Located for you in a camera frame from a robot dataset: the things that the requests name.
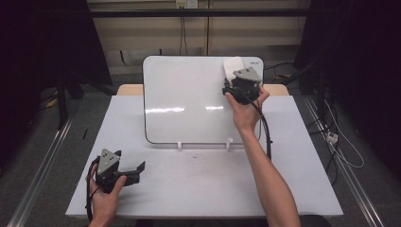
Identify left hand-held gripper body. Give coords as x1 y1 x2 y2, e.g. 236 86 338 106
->
95 148 129 194

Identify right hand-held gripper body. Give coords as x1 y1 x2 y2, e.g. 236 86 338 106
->
222 66 263 105

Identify white whiteboard eraser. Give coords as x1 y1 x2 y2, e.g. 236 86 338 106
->
222 56 246 80

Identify white whiteboard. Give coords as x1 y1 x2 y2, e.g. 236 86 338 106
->
142 55 265 146

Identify person's right hand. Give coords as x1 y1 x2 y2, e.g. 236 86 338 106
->
224 86 270 133

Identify person's left hand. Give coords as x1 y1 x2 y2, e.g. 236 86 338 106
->
86 171 128 223

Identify wooden table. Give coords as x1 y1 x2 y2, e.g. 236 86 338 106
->
116 83 290 96

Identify black metal stand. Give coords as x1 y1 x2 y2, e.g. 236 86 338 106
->
56 70 86 131

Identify white power strip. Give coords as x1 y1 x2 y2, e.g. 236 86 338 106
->
326 131 340 145

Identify black horizontal bar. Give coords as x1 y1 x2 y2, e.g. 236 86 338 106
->
89 8 312 19

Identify dark curtain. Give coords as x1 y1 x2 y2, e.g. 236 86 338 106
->
292 0 401 181
0 0 113 165

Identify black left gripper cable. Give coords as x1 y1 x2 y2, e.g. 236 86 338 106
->
84 156 101 222

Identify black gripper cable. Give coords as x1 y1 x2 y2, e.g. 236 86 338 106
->
249 97 273 161
84 156 101 222

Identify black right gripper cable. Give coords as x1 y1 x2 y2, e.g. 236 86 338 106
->
249 97 273 161

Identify metal floor rail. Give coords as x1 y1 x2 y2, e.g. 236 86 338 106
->
6 114 77 227
303 96 386 227

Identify black hanging cables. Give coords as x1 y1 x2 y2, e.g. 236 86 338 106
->
179 8 187 57

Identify white wall socket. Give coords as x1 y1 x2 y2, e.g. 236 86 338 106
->
175 0 200 9

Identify white floor cable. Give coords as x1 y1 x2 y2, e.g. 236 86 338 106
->
323 99 366 169

